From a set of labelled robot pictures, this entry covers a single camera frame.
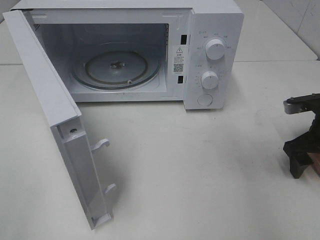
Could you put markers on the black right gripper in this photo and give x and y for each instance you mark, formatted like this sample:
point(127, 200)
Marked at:
point(297, 149)

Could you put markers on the white round door button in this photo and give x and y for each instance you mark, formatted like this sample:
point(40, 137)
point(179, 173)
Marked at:
point(205, 100)

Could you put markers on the white microwave oven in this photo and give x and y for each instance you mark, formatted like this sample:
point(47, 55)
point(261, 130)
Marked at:
point(46, 48)

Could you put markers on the pink round plate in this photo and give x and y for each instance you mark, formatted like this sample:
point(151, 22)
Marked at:
point(315, 157)

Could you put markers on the white lower microwave knob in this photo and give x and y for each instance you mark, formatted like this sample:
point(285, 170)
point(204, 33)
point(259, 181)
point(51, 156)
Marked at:
point(209, 80)

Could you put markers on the white microwave knob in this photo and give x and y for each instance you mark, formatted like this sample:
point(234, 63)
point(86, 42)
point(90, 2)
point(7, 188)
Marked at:
point(215, 48)
point(209, 80)

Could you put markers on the white upper microwave knob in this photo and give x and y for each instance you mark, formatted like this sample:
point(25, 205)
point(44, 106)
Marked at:
point(215, 48)

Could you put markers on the glass microwave turntable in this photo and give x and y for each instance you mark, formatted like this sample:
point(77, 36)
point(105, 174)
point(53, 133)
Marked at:
point(116, 65)

